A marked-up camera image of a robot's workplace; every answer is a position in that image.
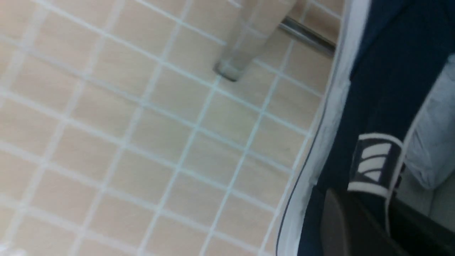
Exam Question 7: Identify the silver metal shoe rack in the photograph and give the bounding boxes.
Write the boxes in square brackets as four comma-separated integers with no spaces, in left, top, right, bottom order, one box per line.
[213,0,336,82]

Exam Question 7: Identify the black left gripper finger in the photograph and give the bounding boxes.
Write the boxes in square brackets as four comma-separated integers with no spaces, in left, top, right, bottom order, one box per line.
[320,188,409,256]

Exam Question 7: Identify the navy canvas shoe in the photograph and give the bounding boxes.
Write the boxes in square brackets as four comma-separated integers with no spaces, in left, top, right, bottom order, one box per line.
[276,0,455,256]

